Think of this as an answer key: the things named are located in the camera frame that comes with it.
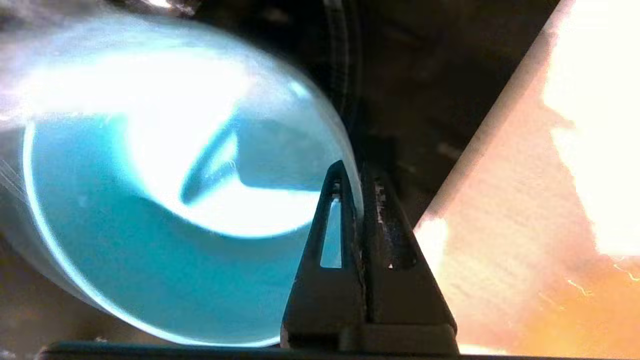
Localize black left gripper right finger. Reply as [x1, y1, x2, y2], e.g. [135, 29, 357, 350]
[359, 162, 460, 352]

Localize blue plastic bowl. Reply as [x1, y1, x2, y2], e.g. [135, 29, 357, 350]
[0, 15, 365, 348]

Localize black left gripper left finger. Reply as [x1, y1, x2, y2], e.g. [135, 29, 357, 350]
[280, 160, 368, 349]

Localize black induction cooktop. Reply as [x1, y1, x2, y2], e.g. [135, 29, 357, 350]
[0, 0, 561, 346]

